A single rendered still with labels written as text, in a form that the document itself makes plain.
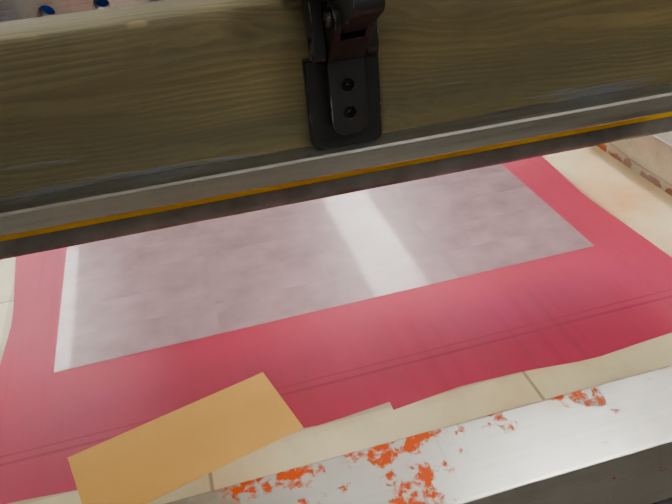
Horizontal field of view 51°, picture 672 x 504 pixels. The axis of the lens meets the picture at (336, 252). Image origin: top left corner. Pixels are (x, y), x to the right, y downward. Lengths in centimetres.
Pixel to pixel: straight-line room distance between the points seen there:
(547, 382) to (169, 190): 21
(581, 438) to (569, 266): 18
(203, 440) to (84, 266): 20
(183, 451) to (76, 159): 15
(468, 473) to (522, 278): 19
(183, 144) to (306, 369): 14
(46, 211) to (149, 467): 13
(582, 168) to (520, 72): 25
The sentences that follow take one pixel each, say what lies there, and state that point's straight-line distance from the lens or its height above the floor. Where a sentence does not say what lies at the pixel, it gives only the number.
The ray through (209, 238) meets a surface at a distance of 51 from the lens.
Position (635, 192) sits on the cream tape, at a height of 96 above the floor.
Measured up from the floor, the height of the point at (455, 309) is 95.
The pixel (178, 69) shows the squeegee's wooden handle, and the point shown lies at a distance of 30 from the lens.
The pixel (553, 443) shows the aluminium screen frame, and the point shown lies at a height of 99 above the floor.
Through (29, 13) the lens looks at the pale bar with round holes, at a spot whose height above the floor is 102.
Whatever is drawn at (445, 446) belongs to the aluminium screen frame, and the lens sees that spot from 30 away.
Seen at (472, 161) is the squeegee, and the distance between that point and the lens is 36.
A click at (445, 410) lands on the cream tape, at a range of 36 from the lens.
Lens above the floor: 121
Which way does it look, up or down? 33 degrees down
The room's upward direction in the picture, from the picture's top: 6 degrees counter-clockwise
